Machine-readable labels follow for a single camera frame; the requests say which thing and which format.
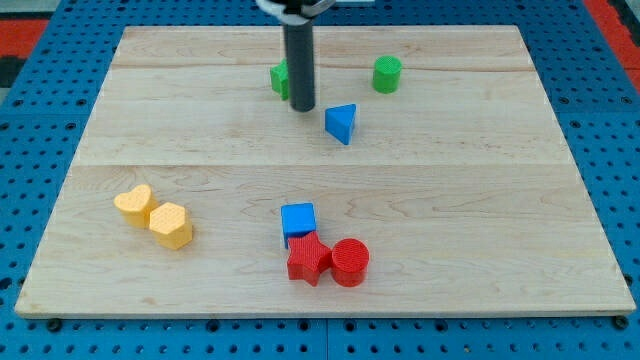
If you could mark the blue triangle block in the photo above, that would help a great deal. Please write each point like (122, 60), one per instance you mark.
(340, 122)

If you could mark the blue cube block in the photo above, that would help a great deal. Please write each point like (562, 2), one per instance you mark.
(297, 220)

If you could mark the red star block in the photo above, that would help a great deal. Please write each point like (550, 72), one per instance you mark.
(308, 258)

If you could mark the red cylinder block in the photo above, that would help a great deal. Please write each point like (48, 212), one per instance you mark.
(350, 259)

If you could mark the green block behind rod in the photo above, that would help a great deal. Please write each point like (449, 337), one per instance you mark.
(280, 80)

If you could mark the green cylinder block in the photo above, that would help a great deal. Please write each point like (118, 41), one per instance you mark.
(386, 75)

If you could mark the light wooden board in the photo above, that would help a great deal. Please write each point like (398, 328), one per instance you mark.
(460, 183)

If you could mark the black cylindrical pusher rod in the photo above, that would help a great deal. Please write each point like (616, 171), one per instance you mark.
(299, 51)

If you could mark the yellow hexagon block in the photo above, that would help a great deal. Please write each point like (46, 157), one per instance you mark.
(171, 226)

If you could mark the yellow heart block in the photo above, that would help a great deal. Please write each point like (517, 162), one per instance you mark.
(136, 205)

